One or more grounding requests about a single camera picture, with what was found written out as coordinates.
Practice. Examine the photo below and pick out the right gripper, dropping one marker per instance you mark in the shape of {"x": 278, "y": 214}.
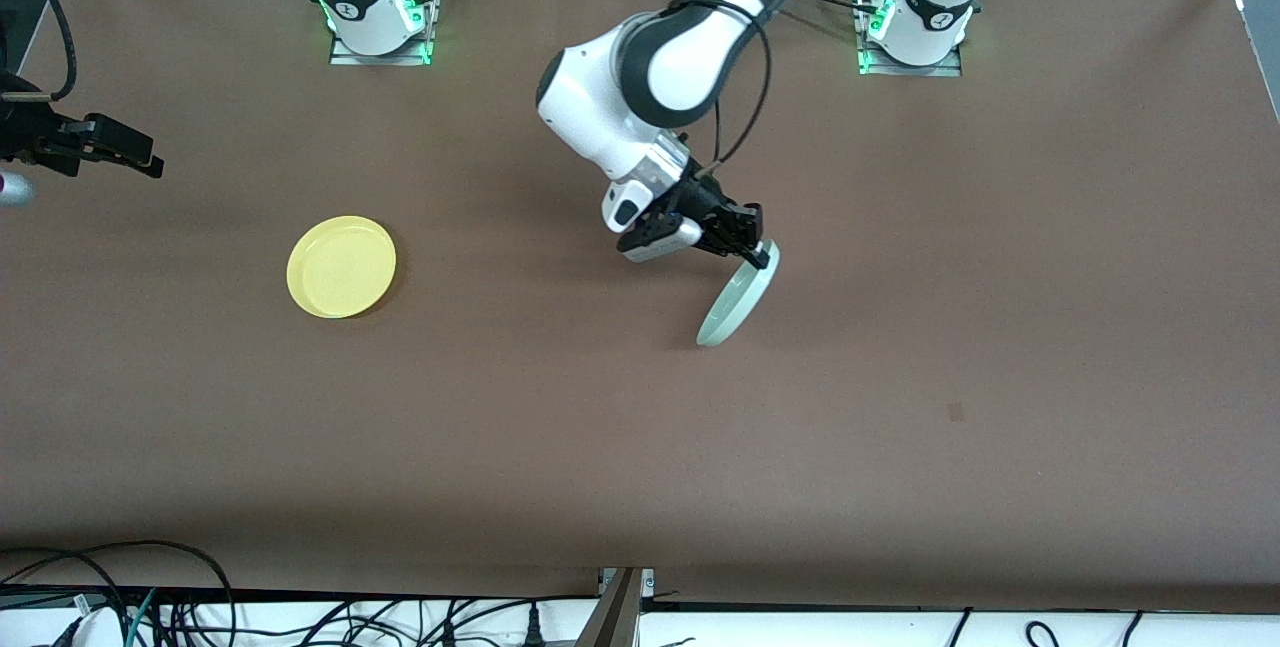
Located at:
{"x": 38, "y": 137}

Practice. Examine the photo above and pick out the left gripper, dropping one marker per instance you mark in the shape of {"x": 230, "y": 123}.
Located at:
{"x": 706, "y": 211}

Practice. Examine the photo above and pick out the pale green round plate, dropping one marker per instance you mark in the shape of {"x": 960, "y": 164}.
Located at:
{"x": 735, "y": 302}

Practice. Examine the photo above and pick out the yellow round plate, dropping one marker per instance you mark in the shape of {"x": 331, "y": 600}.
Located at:
{"x": 340, "y": 267}

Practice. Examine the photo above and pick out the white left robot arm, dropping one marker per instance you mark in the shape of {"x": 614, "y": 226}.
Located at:
{"x": 600, "y": 97}

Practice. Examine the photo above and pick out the brown table cover sheet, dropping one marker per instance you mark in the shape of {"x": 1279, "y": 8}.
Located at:
{"x": 640, "y": 447}

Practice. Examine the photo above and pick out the white bench surface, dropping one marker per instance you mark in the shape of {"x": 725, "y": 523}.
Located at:
{"x": 800, "y": 632}

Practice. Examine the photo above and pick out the black power plug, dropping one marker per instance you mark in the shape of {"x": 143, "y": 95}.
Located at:
{"x": 535, "y": 627}

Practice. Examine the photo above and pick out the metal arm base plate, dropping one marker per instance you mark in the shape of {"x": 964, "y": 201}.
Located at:
{"x": 345, "y": 57}
{"x": 950, "y": 69}

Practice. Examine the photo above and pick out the aluminium profile post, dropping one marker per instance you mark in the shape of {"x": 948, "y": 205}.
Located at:
{"x": 615, "y": 617}

